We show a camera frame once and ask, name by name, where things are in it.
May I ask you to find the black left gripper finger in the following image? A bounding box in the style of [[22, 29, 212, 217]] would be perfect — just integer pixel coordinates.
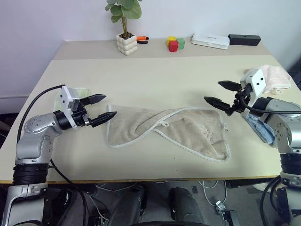
[[89, 111, 118, 128], [79, 94, 107, 107]]

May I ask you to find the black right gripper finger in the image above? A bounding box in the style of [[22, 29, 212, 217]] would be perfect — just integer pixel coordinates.
[[218, 80, 242, 92], [203, 96, 234, 116]]

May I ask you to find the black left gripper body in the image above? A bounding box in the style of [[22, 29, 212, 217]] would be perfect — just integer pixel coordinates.
[[72, 104, 93, 128]]

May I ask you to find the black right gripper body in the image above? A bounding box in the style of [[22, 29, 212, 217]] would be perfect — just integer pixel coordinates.
[[231, 84, 252, 114]]

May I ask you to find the light green cloth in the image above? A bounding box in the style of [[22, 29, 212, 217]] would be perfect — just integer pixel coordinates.
[[53, 87, 93, 111]]

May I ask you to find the beige towel with white trim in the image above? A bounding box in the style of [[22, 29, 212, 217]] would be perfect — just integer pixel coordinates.
[[105, 104, 232, 164]]

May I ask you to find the blue cloth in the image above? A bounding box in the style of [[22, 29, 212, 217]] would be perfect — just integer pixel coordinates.
[[244, 114, 276, 145]]

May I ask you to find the pink cloth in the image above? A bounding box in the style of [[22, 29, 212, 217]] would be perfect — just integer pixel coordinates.
[[243, 65, 293, 96]]

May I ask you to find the black oblong box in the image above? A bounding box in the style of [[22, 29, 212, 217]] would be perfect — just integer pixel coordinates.
[[228, 34, 261, 47]]

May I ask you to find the white flat box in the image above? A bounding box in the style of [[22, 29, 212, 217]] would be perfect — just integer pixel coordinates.
[[190, 33, 230, 50]]

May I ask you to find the green plant in white pot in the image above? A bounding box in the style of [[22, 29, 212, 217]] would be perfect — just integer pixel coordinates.
[[105, 0, 143, 57]]

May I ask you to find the red cube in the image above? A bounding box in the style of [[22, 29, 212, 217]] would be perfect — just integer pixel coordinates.
[[168, 40, 179, 53]]

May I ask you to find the orange and black hand tool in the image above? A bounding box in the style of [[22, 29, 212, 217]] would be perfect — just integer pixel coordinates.
[[136, 35, 150, 45]]

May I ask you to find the silver metal plug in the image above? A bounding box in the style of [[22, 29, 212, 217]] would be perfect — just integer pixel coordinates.
[[214, 200, 227, 215]]

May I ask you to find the dark rounded shape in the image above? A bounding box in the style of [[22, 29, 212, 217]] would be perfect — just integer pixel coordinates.
[[167, 186, 205, 226]]

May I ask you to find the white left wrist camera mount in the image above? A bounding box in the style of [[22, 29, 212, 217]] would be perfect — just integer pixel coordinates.
[[58, 86, 82, 131]]

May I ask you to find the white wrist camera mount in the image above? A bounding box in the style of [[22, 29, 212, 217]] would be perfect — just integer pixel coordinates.
[[58, 86, 82, 131], [239, 68, 268, 112]]

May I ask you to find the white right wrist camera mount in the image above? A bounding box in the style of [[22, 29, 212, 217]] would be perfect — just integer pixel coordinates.
[[239, 68, 268, 112]]

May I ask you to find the white floor cable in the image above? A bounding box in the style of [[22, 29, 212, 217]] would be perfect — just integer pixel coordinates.
[[197, 179, 227, 206]]

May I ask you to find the black metal bracket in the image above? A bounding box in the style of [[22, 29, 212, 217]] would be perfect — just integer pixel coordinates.
[[221, 209, 241, 226]]

